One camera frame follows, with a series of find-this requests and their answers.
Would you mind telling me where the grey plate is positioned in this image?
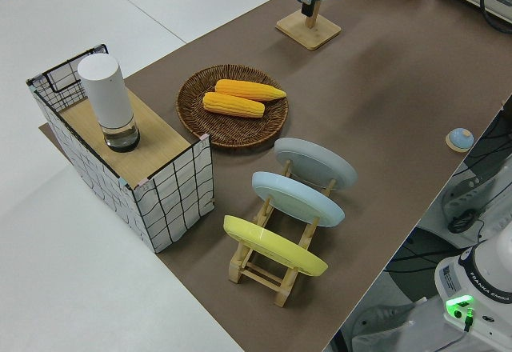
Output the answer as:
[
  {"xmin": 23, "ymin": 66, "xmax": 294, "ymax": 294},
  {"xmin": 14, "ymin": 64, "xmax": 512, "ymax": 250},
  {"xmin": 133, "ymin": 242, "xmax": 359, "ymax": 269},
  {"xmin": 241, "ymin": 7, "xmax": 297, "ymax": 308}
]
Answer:
[{"xmin": 274, "ymin": 137, "xmax": 358, "ymax": 194}]

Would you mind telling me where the black wire basket white lining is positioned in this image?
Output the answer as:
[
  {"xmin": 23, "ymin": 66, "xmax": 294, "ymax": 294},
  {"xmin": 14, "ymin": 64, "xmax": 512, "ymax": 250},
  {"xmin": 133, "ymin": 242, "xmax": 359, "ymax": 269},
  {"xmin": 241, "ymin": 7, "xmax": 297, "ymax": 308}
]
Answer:
[{"xmin": 26, "ymin": 42, "xmax": 217, "ymax": 254}]

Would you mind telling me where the white cylinder bottle clear base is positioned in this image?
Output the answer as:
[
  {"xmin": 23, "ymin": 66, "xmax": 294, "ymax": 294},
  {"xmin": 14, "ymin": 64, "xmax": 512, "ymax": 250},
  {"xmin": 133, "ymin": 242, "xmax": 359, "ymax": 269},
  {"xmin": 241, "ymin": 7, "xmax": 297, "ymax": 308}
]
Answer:
[{"xmin": 77, "ymin": 54, "xmax": 141, "ymax": 154}]

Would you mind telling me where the round brown wicker basket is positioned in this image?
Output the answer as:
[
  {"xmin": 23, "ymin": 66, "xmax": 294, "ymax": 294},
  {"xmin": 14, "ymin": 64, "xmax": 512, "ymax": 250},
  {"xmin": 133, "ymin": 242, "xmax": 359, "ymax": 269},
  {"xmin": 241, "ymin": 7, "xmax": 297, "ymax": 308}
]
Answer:
[{"xmin": 176, "ymin": 63, "xmax": 290, "ymax": 149}]

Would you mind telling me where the wooden plate rack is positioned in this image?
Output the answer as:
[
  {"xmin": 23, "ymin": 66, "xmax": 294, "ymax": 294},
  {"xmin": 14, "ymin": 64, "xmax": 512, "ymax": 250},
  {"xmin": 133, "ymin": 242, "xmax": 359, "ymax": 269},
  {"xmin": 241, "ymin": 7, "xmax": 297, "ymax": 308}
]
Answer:
[{"xmin": 228, "ymin": 159, "xmax": 337, "ymax": 308}]

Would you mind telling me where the yellow plate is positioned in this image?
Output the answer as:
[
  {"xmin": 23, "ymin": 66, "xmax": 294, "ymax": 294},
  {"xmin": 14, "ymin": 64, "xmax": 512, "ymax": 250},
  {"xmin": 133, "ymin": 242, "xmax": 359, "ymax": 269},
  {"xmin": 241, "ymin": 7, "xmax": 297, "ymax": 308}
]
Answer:
[{"xmin": 222, "ymin": 214, "xmax": 330, "ymax": 278}]

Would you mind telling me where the light blue plate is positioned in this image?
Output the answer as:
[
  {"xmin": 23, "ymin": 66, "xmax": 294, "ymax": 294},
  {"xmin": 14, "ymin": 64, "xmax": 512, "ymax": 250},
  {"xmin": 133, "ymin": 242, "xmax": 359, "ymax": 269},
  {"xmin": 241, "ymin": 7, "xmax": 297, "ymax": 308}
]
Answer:
[{"xmin": 250, "ymin": 170, "xmax": 346, "ymax": 229}]

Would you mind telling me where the wooden mug tree stand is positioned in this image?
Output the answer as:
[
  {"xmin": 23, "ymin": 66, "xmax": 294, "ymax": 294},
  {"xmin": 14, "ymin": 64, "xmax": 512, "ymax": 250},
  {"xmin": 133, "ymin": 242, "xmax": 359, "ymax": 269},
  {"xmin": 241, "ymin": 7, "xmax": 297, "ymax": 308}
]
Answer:
[{"xmin": 275, "ymin": 0, "xmax": 342, "ymax": 52}]

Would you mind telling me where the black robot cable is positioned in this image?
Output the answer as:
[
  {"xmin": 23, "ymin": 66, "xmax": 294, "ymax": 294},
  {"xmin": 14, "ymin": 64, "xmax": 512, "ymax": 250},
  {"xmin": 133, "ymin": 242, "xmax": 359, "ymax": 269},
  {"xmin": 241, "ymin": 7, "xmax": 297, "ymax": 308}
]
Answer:
[{"xmin": 479, "ymin": 0, "xmax": 512, "ymax": 35}]

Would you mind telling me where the black coiled floor cable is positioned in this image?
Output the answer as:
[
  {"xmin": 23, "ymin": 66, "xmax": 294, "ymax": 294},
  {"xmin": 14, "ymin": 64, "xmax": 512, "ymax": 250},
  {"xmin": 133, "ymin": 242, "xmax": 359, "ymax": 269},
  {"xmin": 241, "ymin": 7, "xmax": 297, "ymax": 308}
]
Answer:
[{"xmin": 447, "ymin": 207, "xmax": 487, "ymax": 234}]

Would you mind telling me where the yellow corn cob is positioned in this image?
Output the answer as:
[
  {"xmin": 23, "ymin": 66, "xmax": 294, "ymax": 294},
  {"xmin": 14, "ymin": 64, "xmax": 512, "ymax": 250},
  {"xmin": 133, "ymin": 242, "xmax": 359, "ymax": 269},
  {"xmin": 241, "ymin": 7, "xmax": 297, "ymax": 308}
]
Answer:
[
  {"xmin": 202, "ymin": 91, "xmax": 266, "ymax": 119},
  {"xmin": 214, "ymin": 79, "xmax": 288, "ymax": 102}
]

